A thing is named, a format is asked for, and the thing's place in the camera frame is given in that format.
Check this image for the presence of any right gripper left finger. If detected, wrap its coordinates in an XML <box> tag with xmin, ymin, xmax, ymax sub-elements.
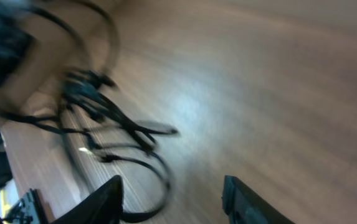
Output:
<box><xmin>52</xmin><ymin>175</ymin><xmax>123</xmax><ymax>224</ymax></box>

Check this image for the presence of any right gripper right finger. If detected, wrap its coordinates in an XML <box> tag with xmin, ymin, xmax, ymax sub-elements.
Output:
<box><xmin>222</xmin><ymin>175</ymin><xmax>294</xmax><ymax>224</ymax></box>

